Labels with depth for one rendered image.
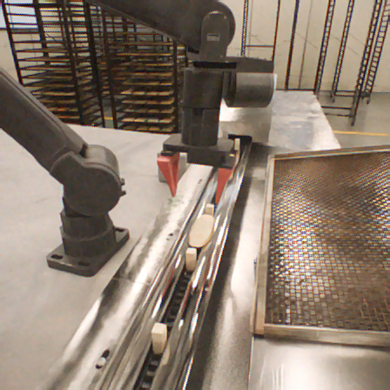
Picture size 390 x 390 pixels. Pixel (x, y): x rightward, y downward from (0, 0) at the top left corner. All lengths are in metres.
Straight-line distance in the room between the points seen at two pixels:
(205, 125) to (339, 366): 0.33
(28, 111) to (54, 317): 0.26
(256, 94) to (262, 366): 0.35
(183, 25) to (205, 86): 0.08
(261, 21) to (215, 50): 7.05
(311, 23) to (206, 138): 7.06
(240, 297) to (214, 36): 0.34
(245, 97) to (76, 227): 0.31
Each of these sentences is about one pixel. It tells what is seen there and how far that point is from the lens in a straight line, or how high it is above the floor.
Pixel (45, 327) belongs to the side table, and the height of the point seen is 0.82.
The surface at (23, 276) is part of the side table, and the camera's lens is 0.56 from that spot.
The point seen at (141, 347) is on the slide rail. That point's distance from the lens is 0.38.
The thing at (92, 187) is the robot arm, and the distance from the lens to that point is 0.47.
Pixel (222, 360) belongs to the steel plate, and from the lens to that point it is 0.41.
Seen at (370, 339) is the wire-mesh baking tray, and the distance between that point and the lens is 0.34.
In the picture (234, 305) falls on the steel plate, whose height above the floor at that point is 0.82.
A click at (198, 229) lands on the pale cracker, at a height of 0.86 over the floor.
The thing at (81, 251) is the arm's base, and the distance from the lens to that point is 0.53.
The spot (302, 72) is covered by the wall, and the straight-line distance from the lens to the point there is 7.54.
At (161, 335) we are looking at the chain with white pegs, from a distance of 0.37.
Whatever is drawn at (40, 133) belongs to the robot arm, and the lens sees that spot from 0.47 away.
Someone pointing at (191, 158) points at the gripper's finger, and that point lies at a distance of 0.49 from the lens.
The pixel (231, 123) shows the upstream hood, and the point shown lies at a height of 0.91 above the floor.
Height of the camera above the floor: 1.15
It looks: 28 degrees down
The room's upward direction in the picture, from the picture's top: straight up
